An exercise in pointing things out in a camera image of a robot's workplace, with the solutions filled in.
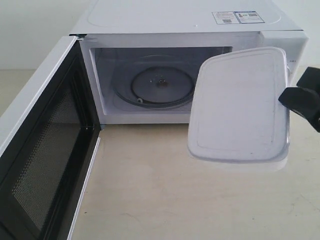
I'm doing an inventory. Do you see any white plastic lidded container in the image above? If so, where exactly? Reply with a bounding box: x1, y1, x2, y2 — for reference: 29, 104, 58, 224
187, 46, 290, 172

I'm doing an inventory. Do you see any white microwave oven body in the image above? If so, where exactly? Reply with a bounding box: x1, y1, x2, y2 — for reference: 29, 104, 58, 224
70, 0, 308, 125

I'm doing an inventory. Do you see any glass turntable plate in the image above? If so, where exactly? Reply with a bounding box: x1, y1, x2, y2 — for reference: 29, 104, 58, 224
111, 54, 199, 109

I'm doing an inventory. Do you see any white printed label sticker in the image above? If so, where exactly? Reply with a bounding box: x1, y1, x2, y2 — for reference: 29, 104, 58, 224
212, 10, 265, 25

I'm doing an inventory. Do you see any microwave door black window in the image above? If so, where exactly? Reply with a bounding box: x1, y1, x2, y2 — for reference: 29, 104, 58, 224
0, 36, 101, 240

